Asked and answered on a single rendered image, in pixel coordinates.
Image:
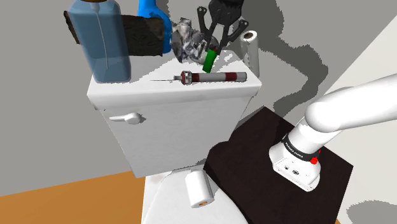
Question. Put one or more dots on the white toilet paper roll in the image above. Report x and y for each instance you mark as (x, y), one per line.
(198, 187)

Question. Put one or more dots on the blue translucent soap bottle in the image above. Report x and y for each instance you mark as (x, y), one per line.
(102, 46)

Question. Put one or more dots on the grey paper towel roll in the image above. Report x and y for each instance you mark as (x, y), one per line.
(252, 52)

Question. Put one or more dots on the dark robot stand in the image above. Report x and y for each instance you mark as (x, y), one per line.
(248, 173)

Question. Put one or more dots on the red and white syringe tool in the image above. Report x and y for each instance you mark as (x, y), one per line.
(214, 77)

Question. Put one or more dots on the black rolled cloth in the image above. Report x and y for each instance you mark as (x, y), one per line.
(142, 37)

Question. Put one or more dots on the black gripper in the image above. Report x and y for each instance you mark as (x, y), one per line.
(225, 7)

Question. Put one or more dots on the crumpled silver foil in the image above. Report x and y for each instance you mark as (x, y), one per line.
(186, 40)

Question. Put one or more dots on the bright blue plastic bottle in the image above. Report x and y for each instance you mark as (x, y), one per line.
(153, 11)

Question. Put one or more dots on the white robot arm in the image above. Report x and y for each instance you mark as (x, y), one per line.
(341, 108)

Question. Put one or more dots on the green marker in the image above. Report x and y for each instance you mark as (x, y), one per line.
(209, 61)

